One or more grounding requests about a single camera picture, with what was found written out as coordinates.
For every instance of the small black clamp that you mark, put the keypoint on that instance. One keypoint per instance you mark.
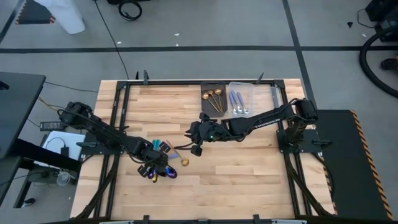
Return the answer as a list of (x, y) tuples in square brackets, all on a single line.
[(136, 75)]

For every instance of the white paper sheet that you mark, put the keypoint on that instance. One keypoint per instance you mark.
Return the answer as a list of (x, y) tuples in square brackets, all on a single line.
[(73, 138)]

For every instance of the black shoe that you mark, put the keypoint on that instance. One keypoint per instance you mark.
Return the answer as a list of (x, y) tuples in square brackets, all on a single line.
[(389, 64)]

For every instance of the black aluminium table frame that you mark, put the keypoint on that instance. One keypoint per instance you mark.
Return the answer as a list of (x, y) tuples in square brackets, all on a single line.
[(174, 82)]

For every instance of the white light bar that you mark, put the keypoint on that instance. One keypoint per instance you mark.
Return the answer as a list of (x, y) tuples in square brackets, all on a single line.
[(289, 221), (116, 222)]

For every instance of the black charger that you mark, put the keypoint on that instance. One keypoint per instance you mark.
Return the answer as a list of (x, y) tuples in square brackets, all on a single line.
[(64, 151)]

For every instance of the white bag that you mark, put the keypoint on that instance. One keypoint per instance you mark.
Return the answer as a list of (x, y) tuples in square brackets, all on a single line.
[(66, 15)]

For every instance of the gold spoon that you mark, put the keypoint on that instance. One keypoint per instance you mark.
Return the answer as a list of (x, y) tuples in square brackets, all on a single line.
[(205, 96), (185, 162), (210, 92), (218, 91)]

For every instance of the large black hazard-striped mat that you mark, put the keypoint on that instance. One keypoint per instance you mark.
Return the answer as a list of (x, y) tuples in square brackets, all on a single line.
[(348, 174)]

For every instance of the black desk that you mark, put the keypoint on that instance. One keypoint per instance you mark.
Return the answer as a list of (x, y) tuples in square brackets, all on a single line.
[(18, 105)]

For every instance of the black computer mouse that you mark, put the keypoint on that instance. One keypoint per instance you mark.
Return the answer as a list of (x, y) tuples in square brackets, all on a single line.
[(29, 201)]

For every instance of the small black hazard-striped mat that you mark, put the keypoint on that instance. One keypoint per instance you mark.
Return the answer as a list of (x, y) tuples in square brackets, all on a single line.
[(32, 14)]

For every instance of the small black floor piece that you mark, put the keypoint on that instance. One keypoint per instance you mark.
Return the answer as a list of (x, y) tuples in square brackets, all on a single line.
[(350, 24)]

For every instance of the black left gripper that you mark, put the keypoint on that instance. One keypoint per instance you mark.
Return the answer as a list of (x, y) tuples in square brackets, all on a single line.
[(155, 155)]

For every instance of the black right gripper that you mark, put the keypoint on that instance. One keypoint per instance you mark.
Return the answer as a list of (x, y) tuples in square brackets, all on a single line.
[(206, 132)]

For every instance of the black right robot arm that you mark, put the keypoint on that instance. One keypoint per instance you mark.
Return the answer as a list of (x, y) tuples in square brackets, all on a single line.
[(264, 119)]

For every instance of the grey plastic bin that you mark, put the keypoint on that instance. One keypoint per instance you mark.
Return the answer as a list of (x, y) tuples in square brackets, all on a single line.
[(203, 109)]

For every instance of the black equipment case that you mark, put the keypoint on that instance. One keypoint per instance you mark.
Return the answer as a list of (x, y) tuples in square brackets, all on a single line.
[(385, 12)]

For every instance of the black power adapter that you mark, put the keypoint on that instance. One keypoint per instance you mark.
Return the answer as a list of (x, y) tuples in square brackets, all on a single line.
[(51, 126)]

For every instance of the clear plastic bin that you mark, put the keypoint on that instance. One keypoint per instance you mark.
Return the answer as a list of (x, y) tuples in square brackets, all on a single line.
[(248, 93), (264, 96)]

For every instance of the clear plastic cup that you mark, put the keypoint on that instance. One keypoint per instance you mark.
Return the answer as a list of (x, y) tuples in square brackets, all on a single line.
[(63, 179)]

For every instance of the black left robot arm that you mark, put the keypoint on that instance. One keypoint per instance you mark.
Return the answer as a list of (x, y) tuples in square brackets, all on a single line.
[(102, 132)]

